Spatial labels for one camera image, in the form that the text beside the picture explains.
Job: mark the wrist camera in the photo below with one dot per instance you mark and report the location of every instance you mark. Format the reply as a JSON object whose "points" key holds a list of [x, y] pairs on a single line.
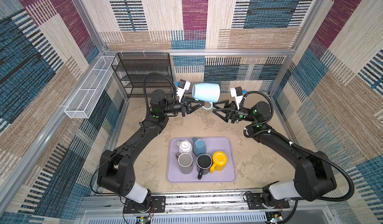
{"points": [[237, 93], [182, 86]]}

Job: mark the white pink mug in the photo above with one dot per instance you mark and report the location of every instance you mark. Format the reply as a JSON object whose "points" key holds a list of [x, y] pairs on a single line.
{"points": [[184, 146]]}

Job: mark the white wire mesh basket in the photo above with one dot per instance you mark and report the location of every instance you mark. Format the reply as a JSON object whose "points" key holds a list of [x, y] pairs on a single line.
{"points": [[87, 96]]}

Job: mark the lavender tray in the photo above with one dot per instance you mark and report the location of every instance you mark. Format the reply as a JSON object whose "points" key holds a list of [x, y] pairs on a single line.
{"points": [[213, 144]]}

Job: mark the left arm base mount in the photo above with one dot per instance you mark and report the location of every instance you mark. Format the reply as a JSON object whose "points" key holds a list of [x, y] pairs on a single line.
{"points": [[151, 204]]}

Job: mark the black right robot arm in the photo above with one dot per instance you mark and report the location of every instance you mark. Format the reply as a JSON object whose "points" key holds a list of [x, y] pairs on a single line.
{"points": [[313, 178]]}

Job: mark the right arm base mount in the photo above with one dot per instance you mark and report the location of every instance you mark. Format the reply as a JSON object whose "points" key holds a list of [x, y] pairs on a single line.
{"points": [[261, 201]]}

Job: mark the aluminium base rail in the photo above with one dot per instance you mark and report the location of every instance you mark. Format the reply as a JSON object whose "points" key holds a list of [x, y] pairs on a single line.
{"points": [[204, 207]]}

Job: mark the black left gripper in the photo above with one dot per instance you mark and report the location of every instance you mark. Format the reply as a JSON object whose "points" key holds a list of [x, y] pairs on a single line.
{"points": [[185, 107]]}

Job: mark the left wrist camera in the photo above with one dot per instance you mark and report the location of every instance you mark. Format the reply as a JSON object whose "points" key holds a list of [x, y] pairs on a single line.
{"points": [[182, 86]]}

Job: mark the black mug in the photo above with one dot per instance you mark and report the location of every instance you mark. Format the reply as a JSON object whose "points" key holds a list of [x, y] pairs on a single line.
{"points": [[204, 162]]}

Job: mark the black wire mesh shelf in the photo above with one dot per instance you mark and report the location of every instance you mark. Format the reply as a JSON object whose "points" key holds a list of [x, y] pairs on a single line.
{"points": [[138, 70]]}

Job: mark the teal dotted floral mug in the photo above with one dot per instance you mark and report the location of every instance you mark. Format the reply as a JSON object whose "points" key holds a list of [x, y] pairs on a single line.
{"points": [[199, 147]]}

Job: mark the grey mug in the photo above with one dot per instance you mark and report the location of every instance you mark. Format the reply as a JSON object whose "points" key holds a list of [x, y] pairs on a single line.
{"points": [[185, 161]]}

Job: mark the light blue mug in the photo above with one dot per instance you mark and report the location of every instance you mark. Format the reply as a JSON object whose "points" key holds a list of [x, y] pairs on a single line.
{"points": [[206, 92]]}

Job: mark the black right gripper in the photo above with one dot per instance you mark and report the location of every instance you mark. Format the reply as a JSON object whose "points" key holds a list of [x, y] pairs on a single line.
{"points": [[232, 115]]}

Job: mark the yellow mug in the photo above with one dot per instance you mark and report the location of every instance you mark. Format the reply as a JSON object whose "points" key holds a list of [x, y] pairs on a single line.
{"points": [[219, 161]]}

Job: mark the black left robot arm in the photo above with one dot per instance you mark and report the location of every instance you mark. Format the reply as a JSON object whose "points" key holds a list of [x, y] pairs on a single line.
{"points": [[116, 169]]}

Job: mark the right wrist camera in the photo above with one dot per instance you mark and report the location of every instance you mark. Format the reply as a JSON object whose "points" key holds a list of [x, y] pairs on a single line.
{"points": [[237, 93]]}

